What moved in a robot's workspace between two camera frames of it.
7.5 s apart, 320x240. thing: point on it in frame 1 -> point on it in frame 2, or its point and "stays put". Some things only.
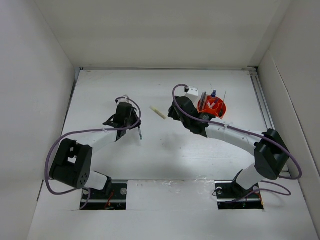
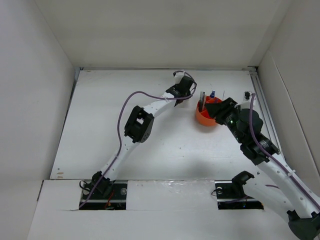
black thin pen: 204,98 stays put
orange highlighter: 201,100 stays put
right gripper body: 173,113 -> 229,116
